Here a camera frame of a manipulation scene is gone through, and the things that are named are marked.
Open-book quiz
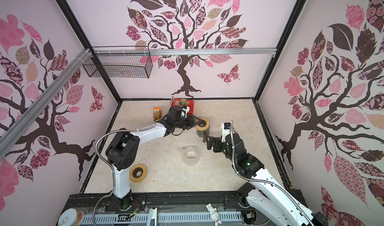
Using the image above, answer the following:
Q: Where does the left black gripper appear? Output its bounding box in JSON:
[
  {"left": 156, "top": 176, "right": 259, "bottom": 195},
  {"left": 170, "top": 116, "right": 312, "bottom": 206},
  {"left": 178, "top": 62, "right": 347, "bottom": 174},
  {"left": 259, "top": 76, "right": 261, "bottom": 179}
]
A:
[{"left": 174, "top": 114, "right": 202, "bottom": 130}]

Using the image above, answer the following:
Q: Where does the grey glass pitcher wooden handle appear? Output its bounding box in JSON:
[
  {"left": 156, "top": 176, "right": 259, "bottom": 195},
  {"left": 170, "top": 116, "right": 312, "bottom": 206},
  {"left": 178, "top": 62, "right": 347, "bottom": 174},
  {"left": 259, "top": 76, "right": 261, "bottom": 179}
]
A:
[{"left": 196, "top": 126, "right": 210, "bottom": 143}]

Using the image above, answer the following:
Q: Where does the wooden dripper ring stand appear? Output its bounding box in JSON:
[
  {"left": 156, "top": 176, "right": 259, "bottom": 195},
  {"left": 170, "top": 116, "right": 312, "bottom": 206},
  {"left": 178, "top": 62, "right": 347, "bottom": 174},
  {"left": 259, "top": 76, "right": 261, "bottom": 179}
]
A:
[{"left": 196, "top": 118, "right": 210, "bottom": 132}]

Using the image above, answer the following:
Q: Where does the coffee filter paper box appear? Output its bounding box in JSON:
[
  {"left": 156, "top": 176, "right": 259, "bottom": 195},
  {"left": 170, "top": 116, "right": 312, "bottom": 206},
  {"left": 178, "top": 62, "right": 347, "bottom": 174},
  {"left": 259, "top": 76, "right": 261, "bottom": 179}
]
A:
[{"left": 153, "top": 107, "right": 163, "bottom": 122}]

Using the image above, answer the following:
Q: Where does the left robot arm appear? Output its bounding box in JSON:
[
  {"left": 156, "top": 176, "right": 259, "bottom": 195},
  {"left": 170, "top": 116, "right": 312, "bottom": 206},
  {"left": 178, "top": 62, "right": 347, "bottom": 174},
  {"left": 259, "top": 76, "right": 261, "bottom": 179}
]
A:
[{"left": 106, "top": 105, "right": 205, "bottom": 211}]

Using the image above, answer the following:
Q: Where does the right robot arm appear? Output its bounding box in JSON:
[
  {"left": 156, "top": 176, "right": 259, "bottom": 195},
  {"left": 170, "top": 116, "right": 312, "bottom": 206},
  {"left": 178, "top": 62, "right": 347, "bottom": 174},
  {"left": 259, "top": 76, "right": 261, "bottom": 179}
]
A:
[{"left": 205, "top": 133, "right": 328, "bottom": 226}]

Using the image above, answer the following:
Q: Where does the red snack bag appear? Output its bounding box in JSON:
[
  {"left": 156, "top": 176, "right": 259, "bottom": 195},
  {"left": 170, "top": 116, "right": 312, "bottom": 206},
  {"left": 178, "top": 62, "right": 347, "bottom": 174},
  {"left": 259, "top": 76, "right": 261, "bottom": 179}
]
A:
[{"left": 171, "top": 99, "right": 195, "bottom": 115}]

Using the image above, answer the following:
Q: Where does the frosted white glass pitcher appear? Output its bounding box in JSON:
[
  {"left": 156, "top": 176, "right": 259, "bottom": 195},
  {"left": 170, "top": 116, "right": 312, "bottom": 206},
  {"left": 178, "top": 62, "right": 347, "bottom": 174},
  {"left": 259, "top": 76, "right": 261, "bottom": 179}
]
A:
[{"left": 182, "top": 147, "right": 200, "bottom": 166}]

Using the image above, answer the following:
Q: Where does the white toy figure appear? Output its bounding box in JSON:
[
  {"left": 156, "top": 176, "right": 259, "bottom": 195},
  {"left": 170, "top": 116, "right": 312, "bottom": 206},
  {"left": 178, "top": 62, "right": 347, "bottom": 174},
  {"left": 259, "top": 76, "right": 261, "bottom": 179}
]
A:
[{"left": 206, "top": 203, "right": 222, "bottom": 226}]

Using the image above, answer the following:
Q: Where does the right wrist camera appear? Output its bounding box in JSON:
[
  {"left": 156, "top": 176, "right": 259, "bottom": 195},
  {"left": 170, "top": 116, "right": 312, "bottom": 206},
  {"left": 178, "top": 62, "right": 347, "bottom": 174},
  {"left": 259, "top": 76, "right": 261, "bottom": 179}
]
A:
[{"left": 221, "top": 123, "right": 231, "bottom": 143}]

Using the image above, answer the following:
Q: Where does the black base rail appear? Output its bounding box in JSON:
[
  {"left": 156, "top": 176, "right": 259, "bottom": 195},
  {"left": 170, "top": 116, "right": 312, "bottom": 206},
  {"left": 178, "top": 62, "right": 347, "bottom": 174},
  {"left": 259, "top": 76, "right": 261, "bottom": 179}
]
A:
[{"left": 62, "top": 191, "right": 246, "bottom": 213}]

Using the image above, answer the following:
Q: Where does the aluminium bar back wall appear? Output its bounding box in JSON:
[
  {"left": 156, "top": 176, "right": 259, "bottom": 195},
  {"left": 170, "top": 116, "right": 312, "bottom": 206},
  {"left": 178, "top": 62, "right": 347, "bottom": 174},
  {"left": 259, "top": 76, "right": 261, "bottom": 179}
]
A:
[{"left": 94, "top": 48, "right": 277, "bottom": 56}]

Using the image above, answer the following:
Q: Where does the aluminium bar wall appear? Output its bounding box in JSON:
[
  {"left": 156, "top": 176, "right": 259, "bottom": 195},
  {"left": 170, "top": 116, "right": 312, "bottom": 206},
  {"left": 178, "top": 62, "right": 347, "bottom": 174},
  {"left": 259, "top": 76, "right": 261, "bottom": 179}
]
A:
[
  {"left": 1, "top": 49, "right": 92, "bottom": 159},
  {"left": 94, "top": 48, "right": 277, "bottom": 56}
]

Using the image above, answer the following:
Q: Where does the black wire basket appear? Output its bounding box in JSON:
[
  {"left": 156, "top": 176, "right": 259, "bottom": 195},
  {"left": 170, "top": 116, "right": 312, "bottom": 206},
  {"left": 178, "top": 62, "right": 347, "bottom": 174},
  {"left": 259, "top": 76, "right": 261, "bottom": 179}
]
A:
[{"left": 83, "top": 46, "right": 154, "bottom": 79}]

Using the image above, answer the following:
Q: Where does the white cable duct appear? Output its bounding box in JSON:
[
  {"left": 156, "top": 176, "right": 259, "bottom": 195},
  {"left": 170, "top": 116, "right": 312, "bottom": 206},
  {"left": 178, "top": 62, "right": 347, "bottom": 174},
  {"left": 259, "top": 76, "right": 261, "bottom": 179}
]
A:
[{"left": 95, "top": 212, "right": 244, "bottom": 226}]

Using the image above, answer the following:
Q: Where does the aluminium bar left wall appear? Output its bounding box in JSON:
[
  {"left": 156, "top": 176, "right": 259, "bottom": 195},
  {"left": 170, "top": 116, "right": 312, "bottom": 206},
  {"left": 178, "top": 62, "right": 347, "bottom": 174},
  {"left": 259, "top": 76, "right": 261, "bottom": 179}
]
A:
[{"left": 1, "top": 49, "right": 92, "bottom": 159}]

